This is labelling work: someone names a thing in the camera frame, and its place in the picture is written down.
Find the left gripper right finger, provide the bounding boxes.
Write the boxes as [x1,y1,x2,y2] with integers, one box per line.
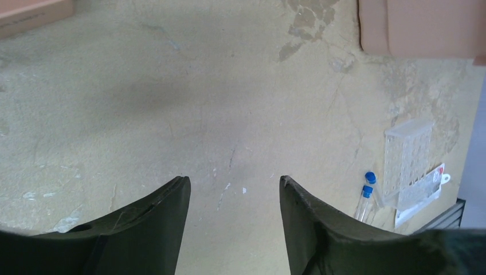
[279,176,485,274]

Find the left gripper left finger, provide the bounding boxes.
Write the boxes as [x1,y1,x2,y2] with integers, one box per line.
[1,176,191,274]

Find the blue capped test tube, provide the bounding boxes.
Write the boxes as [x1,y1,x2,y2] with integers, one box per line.
[354,185,374,222]

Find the white test tube rack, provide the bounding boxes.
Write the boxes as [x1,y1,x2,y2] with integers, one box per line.
[381,119,434,211]

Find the white labelled package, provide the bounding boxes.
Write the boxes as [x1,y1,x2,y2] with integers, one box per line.
[394,163,450,229]

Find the pink plastic bin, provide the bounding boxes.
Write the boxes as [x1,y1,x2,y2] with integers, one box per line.
[358,1,485,66]

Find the peach file organizer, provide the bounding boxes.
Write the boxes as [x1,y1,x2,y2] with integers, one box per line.
[1,0,75,39]

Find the black mounting base rail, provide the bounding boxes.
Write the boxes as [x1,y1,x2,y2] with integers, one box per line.
[415,198,466,233]

